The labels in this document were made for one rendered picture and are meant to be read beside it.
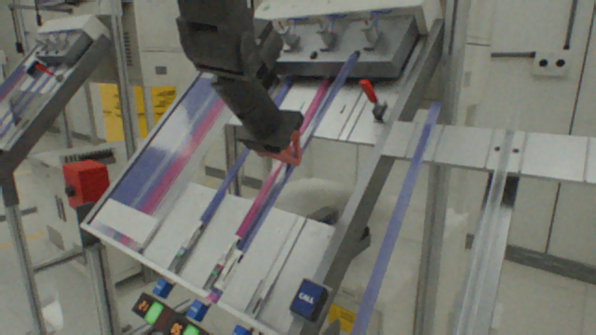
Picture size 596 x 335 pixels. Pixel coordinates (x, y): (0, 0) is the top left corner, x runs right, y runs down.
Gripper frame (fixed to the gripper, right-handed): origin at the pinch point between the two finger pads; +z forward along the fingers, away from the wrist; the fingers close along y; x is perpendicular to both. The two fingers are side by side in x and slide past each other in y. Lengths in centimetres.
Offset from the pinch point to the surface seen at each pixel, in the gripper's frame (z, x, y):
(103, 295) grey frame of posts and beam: 27, 39, 61
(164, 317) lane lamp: 11.6, 32.3, 19.1
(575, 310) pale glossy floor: 174, -46, -43
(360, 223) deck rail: 13.3, 2.9, -9.4
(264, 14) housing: 1, -43, 36
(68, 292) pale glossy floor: 76, 57, 157
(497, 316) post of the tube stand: 12.3, 10.3, -33.0
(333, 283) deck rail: 13.3, 14.2, -9.4
